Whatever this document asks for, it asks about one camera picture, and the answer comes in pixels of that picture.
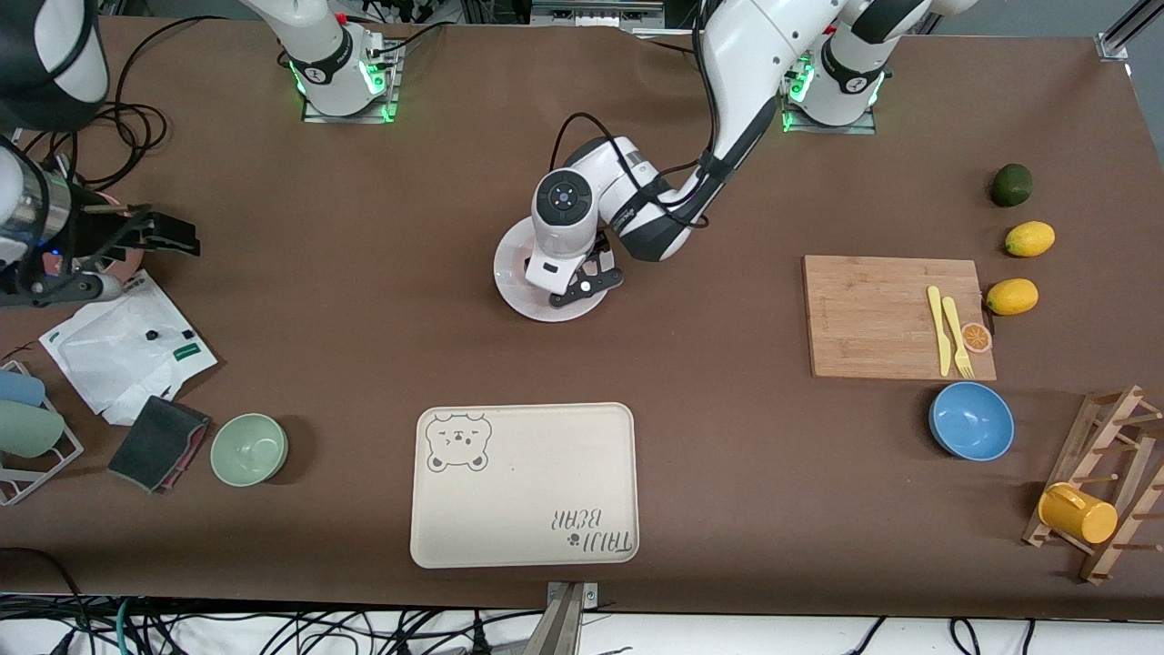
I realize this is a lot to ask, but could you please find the white round plate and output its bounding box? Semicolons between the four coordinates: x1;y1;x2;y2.
493;217;612;324

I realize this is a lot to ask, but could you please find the pink bowl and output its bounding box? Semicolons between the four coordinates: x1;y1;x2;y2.
41;191;145;285

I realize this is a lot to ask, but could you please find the white plastic bag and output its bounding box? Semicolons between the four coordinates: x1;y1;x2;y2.
39;269;219;427

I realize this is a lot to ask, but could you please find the pale blue cup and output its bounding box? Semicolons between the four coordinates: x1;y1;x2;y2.
0;371;46;408

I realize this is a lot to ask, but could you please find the dark grey pink-edged cloth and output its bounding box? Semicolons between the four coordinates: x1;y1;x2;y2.
107;396;212;495

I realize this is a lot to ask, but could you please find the pale green bowl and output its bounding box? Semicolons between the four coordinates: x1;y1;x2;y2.
210;413;289;488

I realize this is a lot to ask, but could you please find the pale green cup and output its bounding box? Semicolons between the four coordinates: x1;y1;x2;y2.
0;400;66;459

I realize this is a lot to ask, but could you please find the cream bear print tray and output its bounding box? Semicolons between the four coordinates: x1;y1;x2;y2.
409;402;640;569

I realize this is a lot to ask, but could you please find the wooden cutting board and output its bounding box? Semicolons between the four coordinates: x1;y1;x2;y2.
802;255;998;381

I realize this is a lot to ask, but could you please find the grey metal box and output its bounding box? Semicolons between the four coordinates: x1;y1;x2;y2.
530;0;667;30

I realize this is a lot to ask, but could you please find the yellow plastic knife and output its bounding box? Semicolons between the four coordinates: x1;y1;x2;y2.
927;286;952;378

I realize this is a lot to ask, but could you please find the yellow plastic fork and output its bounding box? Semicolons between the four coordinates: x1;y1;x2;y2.
941;297;976;380

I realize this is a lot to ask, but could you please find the blue bowl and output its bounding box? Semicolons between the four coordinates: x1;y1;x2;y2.
928;381;1016;462

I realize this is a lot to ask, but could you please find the yellow lemon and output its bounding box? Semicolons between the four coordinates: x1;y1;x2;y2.
987;278;1039;317
1005;221;1057;258

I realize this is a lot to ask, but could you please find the dark green avocado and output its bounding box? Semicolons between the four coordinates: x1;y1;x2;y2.
990;163;1034;208

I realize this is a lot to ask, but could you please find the yellow cup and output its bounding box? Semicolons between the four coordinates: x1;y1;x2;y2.
1039;482;1119;545

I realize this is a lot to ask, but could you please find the wooden cup rack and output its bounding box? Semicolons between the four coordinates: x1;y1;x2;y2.
1023;384;1164;585

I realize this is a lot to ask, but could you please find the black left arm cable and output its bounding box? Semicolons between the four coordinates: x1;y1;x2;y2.
548;0;728;228

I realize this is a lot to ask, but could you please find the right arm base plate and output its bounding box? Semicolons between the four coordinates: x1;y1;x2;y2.
303;41;399;124

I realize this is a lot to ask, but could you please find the white wire rack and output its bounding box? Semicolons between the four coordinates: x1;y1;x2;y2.
0;359;85;506

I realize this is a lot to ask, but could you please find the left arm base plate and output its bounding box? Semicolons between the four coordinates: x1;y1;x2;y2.
780;50;877;136

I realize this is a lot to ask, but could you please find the black right base cable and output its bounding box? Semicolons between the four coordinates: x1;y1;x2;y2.
371;23;448;57

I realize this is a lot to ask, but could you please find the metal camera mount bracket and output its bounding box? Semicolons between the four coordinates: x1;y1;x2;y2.
544;582;599;655

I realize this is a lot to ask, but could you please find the black looped floor cable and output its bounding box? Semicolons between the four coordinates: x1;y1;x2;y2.
0;546;88;655

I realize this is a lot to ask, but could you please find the aluminium frame profile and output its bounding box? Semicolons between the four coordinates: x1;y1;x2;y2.
1096;0;1164;63

